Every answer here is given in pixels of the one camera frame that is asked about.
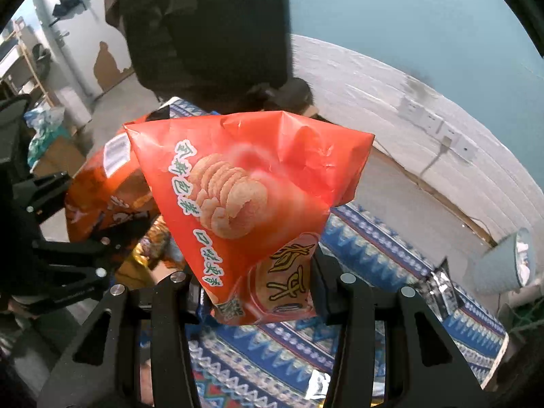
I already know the white paper roll pack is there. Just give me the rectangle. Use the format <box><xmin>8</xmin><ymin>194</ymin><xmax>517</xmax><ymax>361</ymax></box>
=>
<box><xmin>55</xmin><ymin>85</ymin><xmax>92</xmax><ymax>134</ymax></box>

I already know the white plastic appliance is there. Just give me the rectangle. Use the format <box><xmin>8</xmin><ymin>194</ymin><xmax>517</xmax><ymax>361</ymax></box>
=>
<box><xmin>506</xmin><ymin>283</ymin><xmax>544</xmax><ymax>309</ymax></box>

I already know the orange snack bag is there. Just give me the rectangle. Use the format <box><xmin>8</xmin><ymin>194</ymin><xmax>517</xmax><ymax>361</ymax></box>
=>
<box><xmin>64</xmin><ymin>110</ymin><xmax>171</xmax><ymax>245</ymax></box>

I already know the beige plug with cable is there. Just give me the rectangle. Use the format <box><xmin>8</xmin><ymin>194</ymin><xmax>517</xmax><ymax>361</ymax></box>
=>
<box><xmin>419</xmin><ymin>136</ymin><xmax>452</xmax><ymax>179</ymax></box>

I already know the white wall socket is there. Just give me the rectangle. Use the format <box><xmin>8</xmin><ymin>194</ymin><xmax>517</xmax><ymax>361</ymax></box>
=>
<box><xmin>438</xmin><ymin>121</ymin><xmax>462</xmax><ymax>149</ymax></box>
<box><xmin>399</xmin><ymin>96</ymin><xmax>426</xmax><ymax>124</ymax></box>
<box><xmin>457</xmin><ymin>136</ymin><xmax>479</xmax><ymax>162</ymax></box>
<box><xmin>419</xmin><ymin>108</ymin><xmax>443</xmax><ymax>134</ymax></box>

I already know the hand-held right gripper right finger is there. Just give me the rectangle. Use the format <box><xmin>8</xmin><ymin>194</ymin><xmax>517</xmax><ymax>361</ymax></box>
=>
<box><xmin>311</xmin><ymin>250</ymin><xmax>494</xmax><ymax>408</ymax></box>

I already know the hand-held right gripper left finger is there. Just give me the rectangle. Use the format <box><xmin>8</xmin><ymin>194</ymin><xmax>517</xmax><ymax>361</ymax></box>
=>
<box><xmin>38</xmin><ymin>272</ymin><xmax>205</xmax><ymax>408</ymax></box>

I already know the wooden shelf rack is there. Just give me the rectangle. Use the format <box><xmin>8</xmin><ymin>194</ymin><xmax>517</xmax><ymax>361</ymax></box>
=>
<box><xmin>0</xmin><ymin>17</ymin><xmax>54</xmax><ymax>107</ymax></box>

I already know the blue patterned tablecloth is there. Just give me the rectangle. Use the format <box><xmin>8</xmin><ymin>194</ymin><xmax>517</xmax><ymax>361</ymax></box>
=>
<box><xmin>140</xmin><ymin>98</ymin><xmax>508</xmax><ymax>408</ymax></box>

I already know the black hanging cloth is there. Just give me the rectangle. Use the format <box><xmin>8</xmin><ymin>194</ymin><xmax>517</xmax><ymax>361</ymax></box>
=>
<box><xmin>104</xmin><ymin>0</ymin><xmax>294</xmax><ymax>103</ymax></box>

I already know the red chip bag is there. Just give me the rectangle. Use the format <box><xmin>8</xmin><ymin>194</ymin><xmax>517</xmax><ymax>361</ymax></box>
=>
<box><xmin>123</xmin><ymin>110</ymin><xmax>375</xmax><ymax>327</ymax></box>

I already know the clear plastic bag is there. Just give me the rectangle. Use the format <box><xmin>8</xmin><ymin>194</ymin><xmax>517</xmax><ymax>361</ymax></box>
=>
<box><xmin>23</xmin><ymin>105</ymin><xmax>66</xmax><ymax>168</ymax></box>

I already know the black snack packet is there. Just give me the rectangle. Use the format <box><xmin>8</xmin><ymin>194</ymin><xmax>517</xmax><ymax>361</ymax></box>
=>
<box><xmin>424</xmin><ymin>257</ymin><xmax>459</xmax><ymax>320</ymax></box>

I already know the pale blue trash bin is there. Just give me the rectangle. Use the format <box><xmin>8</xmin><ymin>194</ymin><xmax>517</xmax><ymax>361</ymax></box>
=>
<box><xmin>472</xmin><ymin>227</ymin><xmax>537</xmax><ymax>295</ymax></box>

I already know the black cylindrical device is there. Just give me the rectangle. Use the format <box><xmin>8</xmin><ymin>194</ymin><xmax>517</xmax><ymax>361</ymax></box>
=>
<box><xmin>249</xmin><ymin>77</ymin><xmax>317</xmax><ymax>117</ymax></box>

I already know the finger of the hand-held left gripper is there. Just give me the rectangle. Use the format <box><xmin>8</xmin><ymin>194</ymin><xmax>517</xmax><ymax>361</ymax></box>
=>
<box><xmin>15</xmin><ymin>172</ymin><xmax>71</xmax><ymax>222</ymax></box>
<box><xmin>30</xmin><ymin>236</ymin><xmax>128</xmax><ymax>302</ymax></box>

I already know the dark folded umbrella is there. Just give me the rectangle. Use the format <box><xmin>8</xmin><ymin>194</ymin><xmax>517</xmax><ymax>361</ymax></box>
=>
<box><xmin>48</xmin><ymin>0</ymin><xmax>93</xmax><ymax>27</ymax></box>

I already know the brown cardboard box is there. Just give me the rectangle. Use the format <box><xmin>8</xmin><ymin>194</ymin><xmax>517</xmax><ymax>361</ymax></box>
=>
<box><xmin>34</xmin><ymin>136</ymin><xmax>88</xmax><ymax>179</ymax></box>

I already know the multicoloured snack packet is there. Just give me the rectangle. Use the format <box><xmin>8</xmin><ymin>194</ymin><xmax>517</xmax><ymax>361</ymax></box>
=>
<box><xmin>136</xmin><ymin>217</ymin><xmax>183</xmax><ymax>266</ymax></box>

